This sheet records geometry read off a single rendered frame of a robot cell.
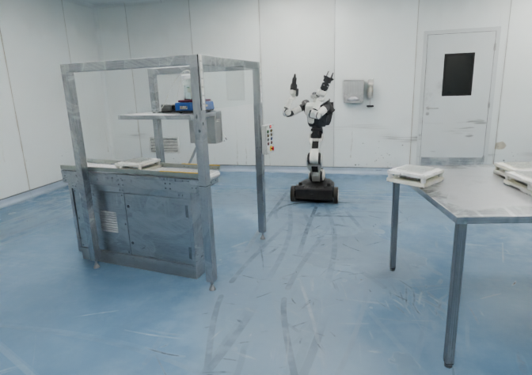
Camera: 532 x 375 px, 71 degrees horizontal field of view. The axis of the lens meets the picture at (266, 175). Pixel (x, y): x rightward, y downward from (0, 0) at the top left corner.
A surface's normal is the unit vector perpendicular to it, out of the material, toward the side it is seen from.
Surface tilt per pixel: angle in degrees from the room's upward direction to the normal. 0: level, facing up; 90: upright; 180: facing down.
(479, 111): 90
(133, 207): 90
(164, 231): 90
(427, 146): 90
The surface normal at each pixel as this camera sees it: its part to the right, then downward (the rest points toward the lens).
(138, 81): -0.23, 0.23
